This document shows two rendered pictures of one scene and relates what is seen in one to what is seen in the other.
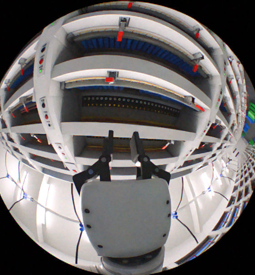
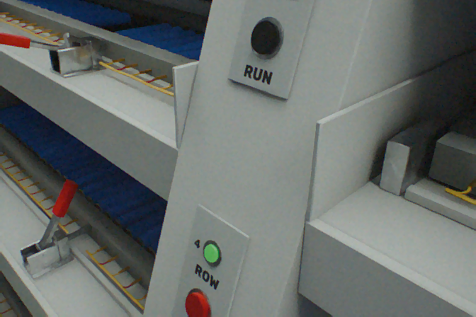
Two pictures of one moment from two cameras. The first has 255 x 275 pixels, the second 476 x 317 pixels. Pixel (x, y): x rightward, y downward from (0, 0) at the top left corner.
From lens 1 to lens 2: 0.39 m
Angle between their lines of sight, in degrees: 59
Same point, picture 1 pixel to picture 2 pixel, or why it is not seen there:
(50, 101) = (213, 39)
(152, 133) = not seen: outside the picture
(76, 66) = (106, 129)
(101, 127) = not seen: outside the picture
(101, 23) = (88, 291)
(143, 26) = (32, 232)
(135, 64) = (30, 88)
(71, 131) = not seen: outside the picture
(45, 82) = (205, 158)
